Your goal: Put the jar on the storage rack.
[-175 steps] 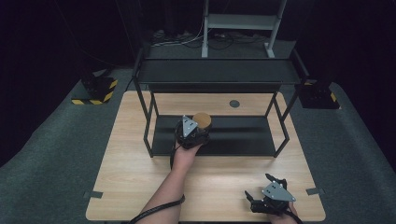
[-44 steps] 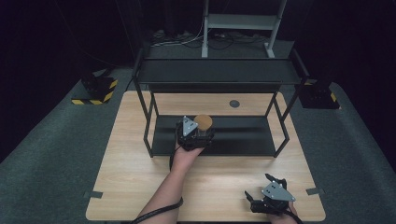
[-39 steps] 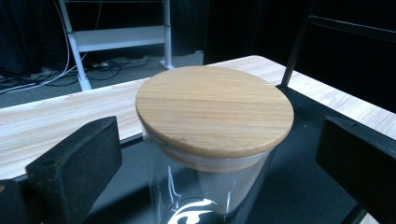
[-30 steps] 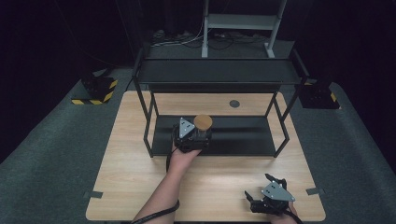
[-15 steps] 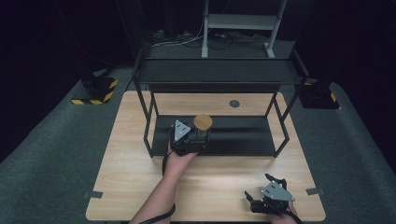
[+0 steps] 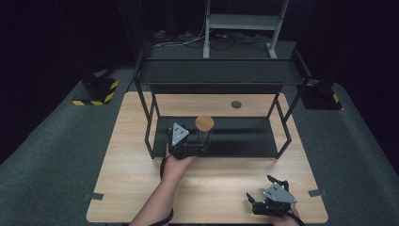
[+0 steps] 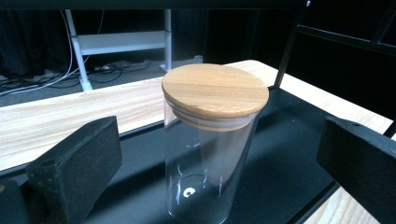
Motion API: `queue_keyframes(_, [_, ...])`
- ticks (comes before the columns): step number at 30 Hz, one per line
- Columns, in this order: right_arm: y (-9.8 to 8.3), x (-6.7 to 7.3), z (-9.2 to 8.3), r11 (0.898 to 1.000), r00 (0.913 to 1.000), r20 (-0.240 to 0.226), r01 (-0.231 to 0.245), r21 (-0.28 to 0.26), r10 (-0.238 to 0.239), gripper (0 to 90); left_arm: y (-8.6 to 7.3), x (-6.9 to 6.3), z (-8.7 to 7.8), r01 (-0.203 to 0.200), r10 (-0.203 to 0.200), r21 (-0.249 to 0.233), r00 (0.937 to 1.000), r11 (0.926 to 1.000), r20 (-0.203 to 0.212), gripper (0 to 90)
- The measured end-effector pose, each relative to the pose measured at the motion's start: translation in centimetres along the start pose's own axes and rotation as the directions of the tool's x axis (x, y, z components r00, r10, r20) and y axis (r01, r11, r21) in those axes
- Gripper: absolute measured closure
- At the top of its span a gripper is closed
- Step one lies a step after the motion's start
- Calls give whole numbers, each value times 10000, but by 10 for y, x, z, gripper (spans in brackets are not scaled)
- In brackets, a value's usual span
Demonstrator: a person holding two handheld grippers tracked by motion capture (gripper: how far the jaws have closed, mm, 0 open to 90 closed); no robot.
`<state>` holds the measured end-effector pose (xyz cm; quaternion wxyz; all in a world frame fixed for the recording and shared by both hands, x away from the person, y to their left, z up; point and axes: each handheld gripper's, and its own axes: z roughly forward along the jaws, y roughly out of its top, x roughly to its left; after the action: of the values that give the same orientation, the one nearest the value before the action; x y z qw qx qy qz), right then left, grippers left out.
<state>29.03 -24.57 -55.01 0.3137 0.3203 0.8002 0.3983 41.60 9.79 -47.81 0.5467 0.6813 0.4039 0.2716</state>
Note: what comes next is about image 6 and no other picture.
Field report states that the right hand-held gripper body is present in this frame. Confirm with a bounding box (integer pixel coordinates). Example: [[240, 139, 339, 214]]
[[250, 179, 298, 218]]

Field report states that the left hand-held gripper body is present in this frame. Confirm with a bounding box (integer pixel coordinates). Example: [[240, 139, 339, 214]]
[[167, 121, 196, 160]]

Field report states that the glass jar with wooden lid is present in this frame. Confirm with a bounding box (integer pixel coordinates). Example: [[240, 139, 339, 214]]
[[194, 115, 215, 149]]

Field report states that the black metal shelf rack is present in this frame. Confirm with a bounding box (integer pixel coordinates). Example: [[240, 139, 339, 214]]
[[133, 47, 313, 160]]

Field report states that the person's right hand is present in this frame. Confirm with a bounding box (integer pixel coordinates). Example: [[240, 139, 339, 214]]
[[270, 202, 301, 226]]

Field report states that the person's left hand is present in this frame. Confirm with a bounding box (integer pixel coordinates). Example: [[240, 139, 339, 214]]
[[160, 150, 198, 186]]

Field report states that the grey tape strip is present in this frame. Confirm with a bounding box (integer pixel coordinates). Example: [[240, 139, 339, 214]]
[[308, 188, 327, 199], [83, 192, 104, 202]]

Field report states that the black yellow striped stand base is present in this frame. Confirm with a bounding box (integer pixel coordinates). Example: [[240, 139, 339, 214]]
[[301, 79, 343, 111], [72, 76, 120, 107]]

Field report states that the grey metal stand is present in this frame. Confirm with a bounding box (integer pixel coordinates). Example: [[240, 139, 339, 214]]
[[202, 0, 290, 60]]

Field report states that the right hand-held gripper cable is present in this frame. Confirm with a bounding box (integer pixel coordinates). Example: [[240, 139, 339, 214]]
[[283, 209, 307, 226]]

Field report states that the bundle of floor cables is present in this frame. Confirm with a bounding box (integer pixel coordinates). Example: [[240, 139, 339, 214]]
[[152, 29, 271, 52]]

